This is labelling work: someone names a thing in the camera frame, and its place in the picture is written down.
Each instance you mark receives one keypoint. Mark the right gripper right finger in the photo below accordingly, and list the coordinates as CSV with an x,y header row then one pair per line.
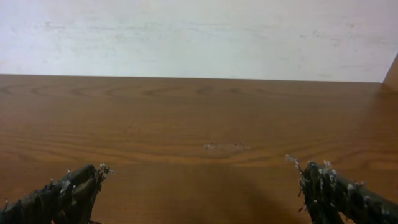
x,y
331,198

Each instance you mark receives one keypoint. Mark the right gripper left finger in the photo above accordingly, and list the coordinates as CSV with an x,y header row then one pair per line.
x,y
68,200

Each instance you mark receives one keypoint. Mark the right cardboard panel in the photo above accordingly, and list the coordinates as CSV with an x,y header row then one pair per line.
x,y
391,78

